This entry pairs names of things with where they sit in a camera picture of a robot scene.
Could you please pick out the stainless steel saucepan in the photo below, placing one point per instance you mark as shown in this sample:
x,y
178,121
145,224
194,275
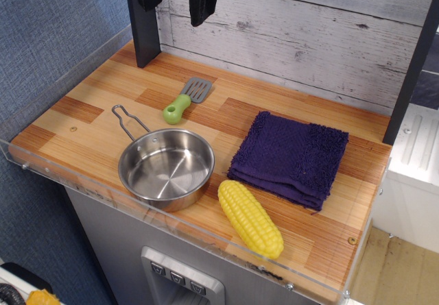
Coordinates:
x,y
169,169

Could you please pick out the dark blue folded cloth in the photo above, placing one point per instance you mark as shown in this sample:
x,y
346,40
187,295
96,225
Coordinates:
x,y
293,160

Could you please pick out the yellow plastic corn cob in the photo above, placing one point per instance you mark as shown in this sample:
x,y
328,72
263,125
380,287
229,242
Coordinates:
x,y
250,220

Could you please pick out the grey toy cabinet front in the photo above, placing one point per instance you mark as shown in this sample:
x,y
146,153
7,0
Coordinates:
x,y
118,238

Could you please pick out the silver dispenser button panel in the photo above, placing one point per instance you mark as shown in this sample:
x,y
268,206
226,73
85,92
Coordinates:
x,y
174,282

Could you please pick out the white ribbed side counter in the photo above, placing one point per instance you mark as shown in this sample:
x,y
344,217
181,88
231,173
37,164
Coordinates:
x,y
407,202

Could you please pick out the yellow toy bottom left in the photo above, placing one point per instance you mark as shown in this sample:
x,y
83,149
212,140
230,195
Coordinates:
x,y
42,297

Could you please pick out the dark left upright post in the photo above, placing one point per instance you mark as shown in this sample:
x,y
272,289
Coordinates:
x,y
144,32

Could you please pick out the dark upright post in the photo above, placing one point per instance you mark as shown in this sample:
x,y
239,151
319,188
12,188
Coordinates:
x,y
144,32
419,57

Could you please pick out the green handled grey spatula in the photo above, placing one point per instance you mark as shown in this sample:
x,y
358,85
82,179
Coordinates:
x,y
194,91

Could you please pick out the clear acrylic guard rail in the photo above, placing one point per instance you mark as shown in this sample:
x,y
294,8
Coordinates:
x,y
78,142

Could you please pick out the dark right upright post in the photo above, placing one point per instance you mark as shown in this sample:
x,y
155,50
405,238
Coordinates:
x,y
419,57

